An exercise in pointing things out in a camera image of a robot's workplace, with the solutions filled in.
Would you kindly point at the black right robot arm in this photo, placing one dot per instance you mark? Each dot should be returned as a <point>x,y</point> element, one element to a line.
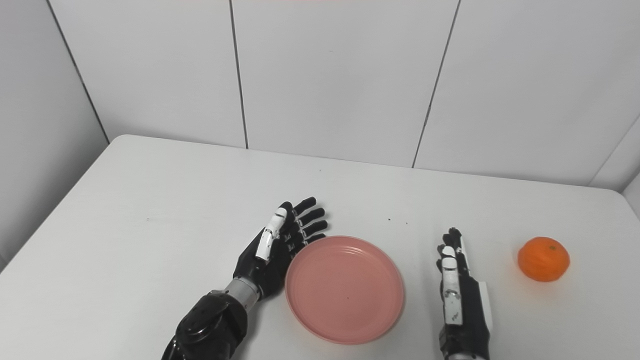
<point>462,357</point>

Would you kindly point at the orange fruit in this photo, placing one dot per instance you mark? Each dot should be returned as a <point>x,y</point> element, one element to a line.
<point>543,259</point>

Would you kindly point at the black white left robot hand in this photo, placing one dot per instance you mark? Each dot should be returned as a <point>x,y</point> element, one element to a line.
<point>272,272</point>

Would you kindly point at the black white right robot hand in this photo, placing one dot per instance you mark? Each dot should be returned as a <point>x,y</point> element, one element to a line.
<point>472,325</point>

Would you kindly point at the pink round plate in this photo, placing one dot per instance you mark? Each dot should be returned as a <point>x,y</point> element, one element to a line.
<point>345,290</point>

